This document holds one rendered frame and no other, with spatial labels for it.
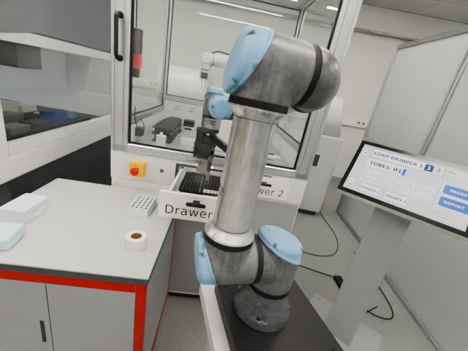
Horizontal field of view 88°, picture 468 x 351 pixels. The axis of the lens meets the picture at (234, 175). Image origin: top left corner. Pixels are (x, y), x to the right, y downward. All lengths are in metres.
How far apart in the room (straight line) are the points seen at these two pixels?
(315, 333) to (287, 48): 0.67
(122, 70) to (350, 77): 3.92
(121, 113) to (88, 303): 0.79
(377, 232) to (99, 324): 1.27
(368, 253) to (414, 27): 4.11
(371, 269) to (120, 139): 1.45
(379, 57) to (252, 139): 4.45
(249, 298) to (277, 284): 0.09
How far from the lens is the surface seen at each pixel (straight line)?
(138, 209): 1.10
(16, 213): 1.14
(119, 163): 1.35
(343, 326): 1.81
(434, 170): 1.41
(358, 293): 1.64
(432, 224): 1.31
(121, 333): 1.06
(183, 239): 1.47
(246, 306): 0.69
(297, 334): 0.74
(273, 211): 1.38
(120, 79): 1.27
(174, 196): 0.96
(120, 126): 1.30
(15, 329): 1.20
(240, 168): 0.46
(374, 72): 4.81
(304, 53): 0.47
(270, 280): 0.62
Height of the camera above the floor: 1.35
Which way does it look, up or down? 20 degrees down
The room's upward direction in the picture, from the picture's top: 11 degrees clockwise
